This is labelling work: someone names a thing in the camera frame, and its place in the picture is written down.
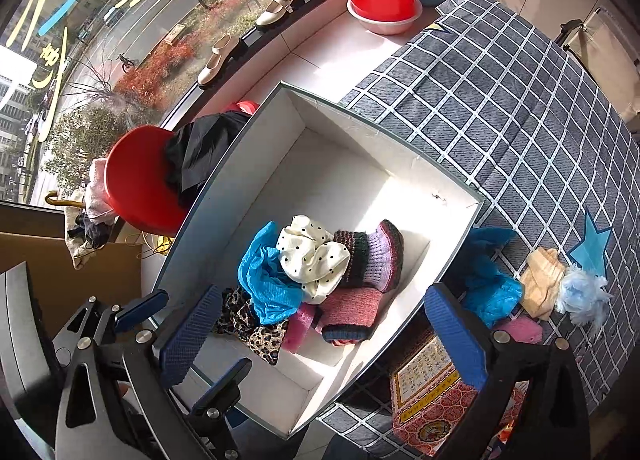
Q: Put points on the dark cloth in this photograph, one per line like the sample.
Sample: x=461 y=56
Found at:
x=95 y=232

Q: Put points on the cream printed cloth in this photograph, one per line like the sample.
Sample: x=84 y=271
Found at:
x=75 y=250

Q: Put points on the white polka dot scrunchie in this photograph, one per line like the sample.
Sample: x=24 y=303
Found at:
x=310 y=260

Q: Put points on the white cardboard box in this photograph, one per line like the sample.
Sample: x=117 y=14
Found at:
x=350 y=179

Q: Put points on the small red object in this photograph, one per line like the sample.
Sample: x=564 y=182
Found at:
x=246 y=107

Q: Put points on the red basin with black clothes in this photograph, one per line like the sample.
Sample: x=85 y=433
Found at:
x=140 y=174

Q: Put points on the light blue feather puff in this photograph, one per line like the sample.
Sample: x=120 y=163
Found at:
x=580 y=290

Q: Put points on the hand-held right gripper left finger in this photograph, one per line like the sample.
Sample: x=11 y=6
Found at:
x=195 y=335

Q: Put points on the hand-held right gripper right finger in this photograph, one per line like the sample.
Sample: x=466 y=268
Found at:
x=457 y=340

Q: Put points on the blue shoe cover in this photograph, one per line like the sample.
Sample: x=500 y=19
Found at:
x=265 y=280
x=487 y=285

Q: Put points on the grey checked tablecloth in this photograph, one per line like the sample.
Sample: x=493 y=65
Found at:
x=500 y=114

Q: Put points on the white basin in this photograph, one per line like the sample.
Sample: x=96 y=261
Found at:
x=385 y=27

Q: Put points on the pink sponge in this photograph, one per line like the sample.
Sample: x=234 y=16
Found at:
x=297 y=332
x=522 y=330

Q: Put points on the pink knitted sock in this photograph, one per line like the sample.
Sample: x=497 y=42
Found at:
x=350 y=312

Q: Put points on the leopard print scrunchie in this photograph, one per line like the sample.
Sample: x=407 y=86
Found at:
x=255 y=340

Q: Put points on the yellow blue window sticker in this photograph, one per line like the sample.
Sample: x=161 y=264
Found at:
x=62 y=12

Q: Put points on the beige sock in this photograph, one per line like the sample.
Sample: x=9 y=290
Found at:
x=540 y=280

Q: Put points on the cream heeled shoe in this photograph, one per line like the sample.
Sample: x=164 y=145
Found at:
x=280 y=4
x=220 y=59

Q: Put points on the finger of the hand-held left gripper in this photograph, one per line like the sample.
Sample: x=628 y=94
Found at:
x=145 y=304
x=225 y=385

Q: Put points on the purple knitted sock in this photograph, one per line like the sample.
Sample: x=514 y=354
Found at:
x=380 y=260

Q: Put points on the brown cardboard box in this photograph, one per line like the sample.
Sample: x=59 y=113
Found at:
x=115 y=275

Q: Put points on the pink white cloth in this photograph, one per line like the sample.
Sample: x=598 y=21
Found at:
x=97 y=185

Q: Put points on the beige folding chair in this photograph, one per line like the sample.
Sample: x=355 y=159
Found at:
x=605 y=54

